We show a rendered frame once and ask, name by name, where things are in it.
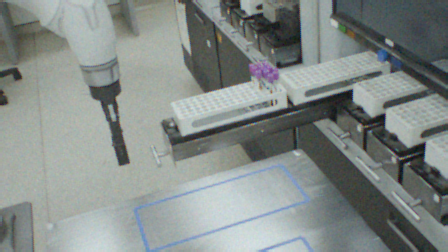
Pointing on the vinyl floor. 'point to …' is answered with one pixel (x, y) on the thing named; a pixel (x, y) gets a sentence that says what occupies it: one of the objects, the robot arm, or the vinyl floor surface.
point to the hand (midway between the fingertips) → (120, 149)
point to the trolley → (227, 215)
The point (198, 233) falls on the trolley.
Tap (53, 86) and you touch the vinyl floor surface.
